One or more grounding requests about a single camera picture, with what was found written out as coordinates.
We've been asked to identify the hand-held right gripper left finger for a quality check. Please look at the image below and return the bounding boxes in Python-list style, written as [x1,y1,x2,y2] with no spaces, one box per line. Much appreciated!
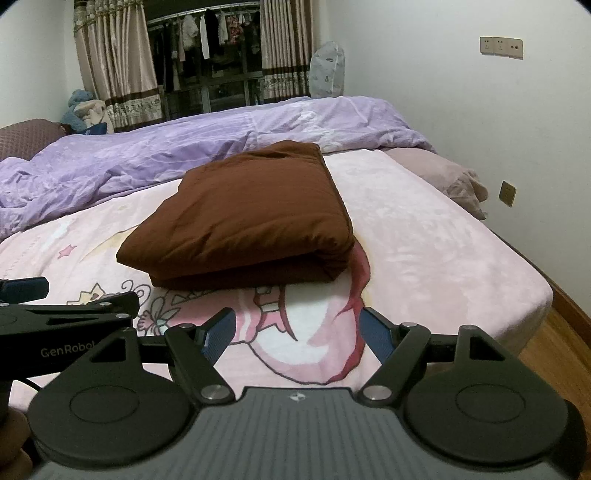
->
[85,308,238,402]

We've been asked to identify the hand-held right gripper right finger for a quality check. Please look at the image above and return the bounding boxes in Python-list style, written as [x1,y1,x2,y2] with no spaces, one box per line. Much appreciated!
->
[358,307,509,401]

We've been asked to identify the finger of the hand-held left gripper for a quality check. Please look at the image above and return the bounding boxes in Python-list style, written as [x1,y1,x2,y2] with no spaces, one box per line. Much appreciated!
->
[0,277,50,303]
[0,291,140,329]

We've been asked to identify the brown padded jacket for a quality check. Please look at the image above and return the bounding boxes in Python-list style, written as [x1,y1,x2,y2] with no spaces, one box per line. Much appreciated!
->
[115,141,355,291]

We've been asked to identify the person's left hand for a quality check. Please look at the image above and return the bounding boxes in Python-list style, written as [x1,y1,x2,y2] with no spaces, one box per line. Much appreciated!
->
[0,412,31,480]

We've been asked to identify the pink printed blanket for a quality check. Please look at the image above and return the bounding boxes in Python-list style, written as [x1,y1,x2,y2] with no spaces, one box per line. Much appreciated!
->
[0,150,555,462]

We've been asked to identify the quilted mauve headboard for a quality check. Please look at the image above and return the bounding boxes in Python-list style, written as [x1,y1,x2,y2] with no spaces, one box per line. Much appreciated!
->
[0,119,68,160]

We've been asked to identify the purple duvet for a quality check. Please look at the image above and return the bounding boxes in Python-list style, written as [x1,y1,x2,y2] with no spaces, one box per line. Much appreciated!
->
[0,96,437,241]

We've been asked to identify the wooden skirting board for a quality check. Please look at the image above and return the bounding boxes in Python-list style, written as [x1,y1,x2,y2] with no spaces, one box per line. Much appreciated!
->
[551,281,591,334]

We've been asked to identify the beige striped curtain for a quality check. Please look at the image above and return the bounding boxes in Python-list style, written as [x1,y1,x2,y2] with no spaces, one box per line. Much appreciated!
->
[74,0,164,133]
[260,0,311,103]

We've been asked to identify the fan in white cover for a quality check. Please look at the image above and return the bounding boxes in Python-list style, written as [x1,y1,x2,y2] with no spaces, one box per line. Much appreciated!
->
[309,41,347,99]

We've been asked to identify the rail of hanging clothes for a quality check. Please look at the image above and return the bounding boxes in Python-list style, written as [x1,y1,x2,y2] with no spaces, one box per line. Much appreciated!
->
[145,2,264,68]

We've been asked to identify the white wall socket panel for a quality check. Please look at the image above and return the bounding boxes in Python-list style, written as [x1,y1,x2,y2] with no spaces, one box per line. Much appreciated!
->
[479,36,525,60]

